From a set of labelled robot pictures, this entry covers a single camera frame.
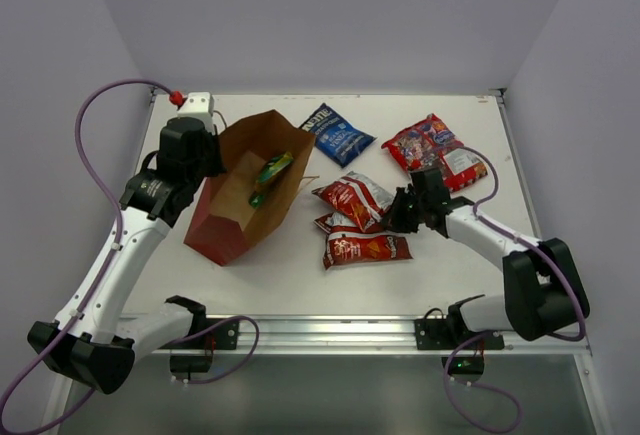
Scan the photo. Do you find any red Doritos chip bag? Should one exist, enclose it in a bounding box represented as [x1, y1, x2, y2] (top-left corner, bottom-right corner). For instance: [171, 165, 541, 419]
[312, 171, 394, 233]

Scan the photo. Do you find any red patterned snack bag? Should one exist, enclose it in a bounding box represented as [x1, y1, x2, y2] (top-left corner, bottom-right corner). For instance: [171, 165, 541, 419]
[382, 114, 488, 192]

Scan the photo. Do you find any red brown paper bag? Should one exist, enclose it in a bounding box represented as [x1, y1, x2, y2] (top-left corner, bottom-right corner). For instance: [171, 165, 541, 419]
[184, 110, 315, 266]

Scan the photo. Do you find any green yellow candy packet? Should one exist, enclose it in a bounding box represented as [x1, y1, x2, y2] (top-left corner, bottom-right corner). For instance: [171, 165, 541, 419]
[254, 152, 294, 193]

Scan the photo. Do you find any blue Kettle potato chips bag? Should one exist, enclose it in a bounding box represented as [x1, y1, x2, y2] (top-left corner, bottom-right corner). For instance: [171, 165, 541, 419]
[299, 103, 376, 168]

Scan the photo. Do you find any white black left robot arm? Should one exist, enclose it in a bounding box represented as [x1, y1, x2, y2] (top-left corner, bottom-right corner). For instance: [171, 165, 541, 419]
[27, 116, 225, 394]

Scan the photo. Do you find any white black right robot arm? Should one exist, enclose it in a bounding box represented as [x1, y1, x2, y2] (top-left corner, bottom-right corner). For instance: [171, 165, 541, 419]
[382, 169, 590, 348]

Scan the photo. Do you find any small green candy packet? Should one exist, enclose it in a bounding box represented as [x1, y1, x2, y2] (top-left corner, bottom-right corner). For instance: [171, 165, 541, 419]
[249, 193, 266, 208]

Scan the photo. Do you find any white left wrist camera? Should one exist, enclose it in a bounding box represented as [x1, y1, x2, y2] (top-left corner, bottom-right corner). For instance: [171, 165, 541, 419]
[177, 92, 214, 132]

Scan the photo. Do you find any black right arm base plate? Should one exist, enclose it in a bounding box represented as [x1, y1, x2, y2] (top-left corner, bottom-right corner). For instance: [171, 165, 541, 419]
[413, 305, 478, 351]

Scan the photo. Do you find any aluminium front mounting rail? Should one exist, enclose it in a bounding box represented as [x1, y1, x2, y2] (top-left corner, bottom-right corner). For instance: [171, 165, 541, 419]
[116, 313, 591, 356]

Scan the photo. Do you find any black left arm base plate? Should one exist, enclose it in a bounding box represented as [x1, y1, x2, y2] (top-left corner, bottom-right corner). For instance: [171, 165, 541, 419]
[157, 317, 239, 351]

